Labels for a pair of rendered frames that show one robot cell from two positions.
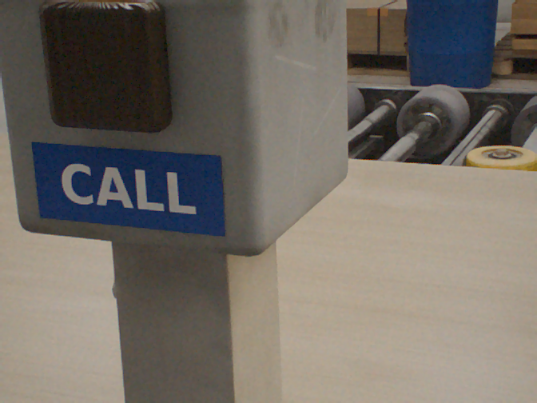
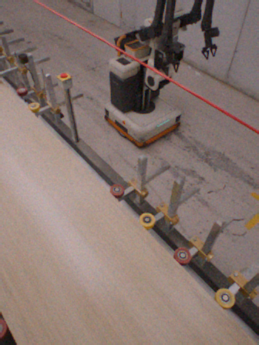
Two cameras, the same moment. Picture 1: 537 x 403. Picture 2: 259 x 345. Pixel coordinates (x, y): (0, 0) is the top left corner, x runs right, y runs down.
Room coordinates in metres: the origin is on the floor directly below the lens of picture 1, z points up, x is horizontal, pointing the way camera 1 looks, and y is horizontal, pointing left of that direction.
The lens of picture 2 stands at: (1.47, 1.09, 2.11)
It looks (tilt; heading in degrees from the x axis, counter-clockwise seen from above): 51 degrees down; 207
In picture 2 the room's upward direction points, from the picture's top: 1 degrees clockwise
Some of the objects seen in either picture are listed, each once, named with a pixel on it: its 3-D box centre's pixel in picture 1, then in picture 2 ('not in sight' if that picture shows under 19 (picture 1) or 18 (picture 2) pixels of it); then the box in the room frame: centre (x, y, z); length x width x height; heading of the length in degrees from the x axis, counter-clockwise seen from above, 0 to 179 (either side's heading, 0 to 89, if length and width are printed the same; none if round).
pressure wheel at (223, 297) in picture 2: not in sight; (222, 301); (0.97, 1.30, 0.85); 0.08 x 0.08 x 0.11
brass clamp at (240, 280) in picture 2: not in sight; (243, 285); (0.85, 1.37, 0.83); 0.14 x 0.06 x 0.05; 67
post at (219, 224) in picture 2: not in sight; (207, 246); (0.76, 1.16, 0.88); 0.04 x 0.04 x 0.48; 67
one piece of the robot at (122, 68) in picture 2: not in sight; (138, 77); (-0.92, -0.04, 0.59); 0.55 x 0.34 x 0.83; 157
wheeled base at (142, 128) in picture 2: not in sight; (142, 115); (-0.88, 0.05, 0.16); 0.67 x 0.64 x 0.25; 67
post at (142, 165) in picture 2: not in sight; (141, 185); (0.56, 0.70, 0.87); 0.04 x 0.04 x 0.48; 67
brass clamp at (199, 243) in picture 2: not in sight; (201, 249); (0.75, 1.14, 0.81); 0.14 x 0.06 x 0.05; 67
